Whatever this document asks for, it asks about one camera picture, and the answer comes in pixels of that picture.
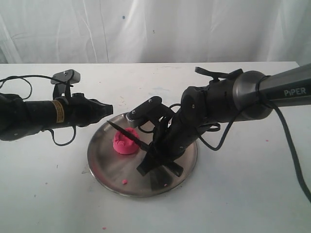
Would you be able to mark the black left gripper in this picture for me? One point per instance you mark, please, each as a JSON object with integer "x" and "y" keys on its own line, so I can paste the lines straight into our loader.
{"x": 79, "y": 111}

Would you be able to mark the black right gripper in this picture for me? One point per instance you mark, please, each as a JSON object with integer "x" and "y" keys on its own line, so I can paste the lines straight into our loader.
{"x": 172, "y": 136}

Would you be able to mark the black knife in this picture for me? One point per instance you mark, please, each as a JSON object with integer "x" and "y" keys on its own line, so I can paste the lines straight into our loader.
{"x": 136, "y": 140}

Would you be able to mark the pink dough lump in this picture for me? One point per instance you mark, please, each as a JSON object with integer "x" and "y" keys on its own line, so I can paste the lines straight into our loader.
{"x": 123, "y": 145}

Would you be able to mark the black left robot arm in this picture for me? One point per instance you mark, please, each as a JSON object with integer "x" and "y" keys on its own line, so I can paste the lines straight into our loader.
{"x": 19, "y": 118}

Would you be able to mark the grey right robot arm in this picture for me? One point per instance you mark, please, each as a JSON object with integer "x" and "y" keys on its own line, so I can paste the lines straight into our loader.
{"x": 229, "y": 97}

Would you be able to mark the round stainless steel plate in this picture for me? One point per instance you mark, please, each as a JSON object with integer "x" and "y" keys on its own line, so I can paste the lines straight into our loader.
{"x": 109, "y": 168}

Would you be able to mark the clear tape piece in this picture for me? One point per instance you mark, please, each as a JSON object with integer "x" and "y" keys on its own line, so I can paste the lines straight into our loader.
{"x": 86, "y": 170}

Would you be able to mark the white plastic backdrop curtain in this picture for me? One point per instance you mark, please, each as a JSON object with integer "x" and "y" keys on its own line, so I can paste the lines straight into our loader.
{"x": 154, "y": 31}

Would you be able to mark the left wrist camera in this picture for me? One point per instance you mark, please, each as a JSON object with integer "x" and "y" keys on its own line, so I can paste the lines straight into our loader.
{"x": 70, "y": 76}

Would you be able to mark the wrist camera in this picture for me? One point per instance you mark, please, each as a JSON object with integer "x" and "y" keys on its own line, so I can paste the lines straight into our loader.
{"x": 70, "y": 76}
{"x": 151, "y": 110}

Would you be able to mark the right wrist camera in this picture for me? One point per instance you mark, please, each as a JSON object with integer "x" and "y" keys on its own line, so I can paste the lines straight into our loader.
{"x": 151, "y": 110}

